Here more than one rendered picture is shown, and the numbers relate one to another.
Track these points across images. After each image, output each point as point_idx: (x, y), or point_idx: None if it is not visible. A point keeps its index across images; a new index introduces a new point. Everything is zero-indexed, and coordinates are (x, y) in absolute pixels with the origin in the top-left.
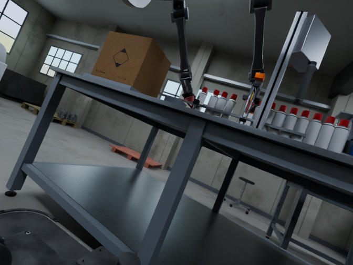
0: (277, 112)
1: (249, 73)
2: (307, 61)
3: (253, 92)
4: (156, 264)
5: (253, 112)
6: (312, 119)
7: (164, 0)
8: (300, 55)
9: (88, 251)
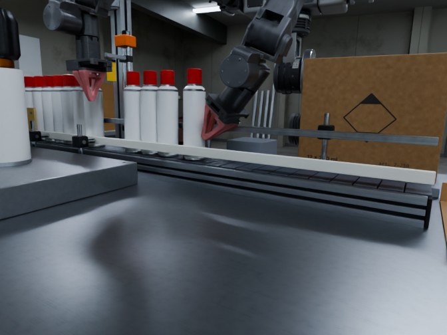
0: None
1: (111, 0)
2: (90, 12)
3: (113, 64)
4: None
5: (101, 101)
6: (42, 86)
7: (279, 87)
8: (109, 14)
9: None
